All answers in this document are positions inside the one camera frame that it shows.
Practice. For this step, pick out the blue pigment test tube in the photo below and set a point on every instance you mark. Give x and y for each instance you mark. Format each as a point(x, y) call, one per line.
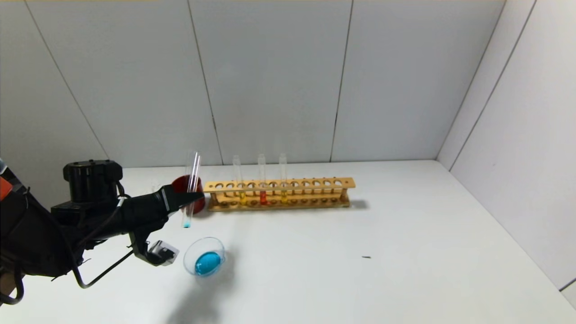
point(186, 221)

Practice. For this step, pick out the clear glass dish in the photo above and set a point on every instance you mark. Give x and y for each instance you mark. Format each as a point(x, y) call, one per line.
point(208, 263)

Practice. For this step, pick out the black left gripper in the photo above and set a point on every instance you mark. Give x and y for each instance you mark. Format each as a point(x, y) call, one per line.
point(166, 200)

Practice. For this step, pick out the red pigment test tube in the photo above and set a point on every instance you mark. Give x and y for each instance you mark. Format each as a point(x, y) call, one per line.
point(263, 198)

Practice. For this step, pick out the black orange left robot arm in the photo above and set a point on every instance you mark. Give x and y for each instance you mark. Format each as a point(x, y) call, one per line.
point(31, 243)

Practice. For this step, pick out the dark red plastic cup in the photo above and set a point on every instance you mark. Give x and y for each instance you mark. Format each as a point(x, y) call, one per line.
point(180, 182)

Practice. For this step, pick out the wooden test tube rack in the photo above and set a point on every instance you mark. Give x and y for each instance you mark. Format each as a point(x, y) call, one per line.
point(315, 183)

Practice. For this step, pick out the yellow pigment test tube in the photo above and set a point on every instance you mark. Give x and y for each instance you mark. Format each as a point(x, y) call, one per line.
point(284, 195)
point(243, 198)

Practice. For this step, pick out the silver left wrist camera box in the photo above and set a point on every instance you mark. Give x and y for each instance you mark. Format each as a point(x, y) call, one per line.
point(164, 254)

